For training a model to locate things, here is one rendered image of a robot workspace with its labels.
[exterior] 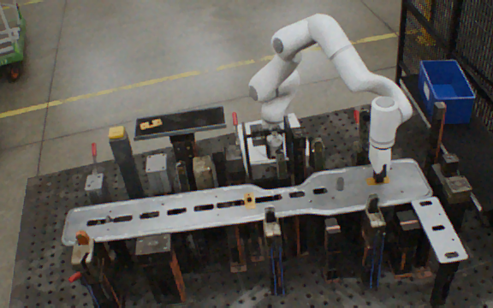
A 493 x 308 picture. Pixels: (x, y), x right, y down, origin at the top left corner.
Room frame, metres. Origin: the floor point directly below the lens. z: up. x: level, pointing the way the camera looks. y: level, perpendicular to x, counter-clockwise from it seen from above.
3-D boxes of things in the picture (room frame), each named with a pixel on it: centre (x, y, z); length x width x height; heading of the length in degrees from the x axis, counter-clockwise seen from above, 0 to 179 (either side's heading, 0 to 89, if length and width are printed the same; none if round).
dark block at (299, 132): (1.56, -0.21, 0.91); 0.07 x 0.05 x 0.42; 1
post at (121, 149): (1.67, 0.50, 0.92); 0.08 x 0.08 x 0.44; 1
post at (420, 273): (1.16, -0.62, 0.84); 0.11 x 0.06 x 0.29; 1
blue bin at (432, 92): (1.75, -0.88, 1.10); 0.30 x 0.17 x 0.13; 172
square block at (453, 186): (1.23, -0.74, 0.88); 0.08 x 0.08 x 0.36; 1
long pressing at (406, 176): (1.33, 0.03, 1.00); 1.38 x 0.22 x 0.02; 91
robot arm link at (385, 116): (1.30, -0.46, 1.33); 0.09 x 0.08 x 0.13; 120
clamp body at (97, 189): (1.50, 0.60, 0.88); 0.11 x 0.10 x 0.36; 1
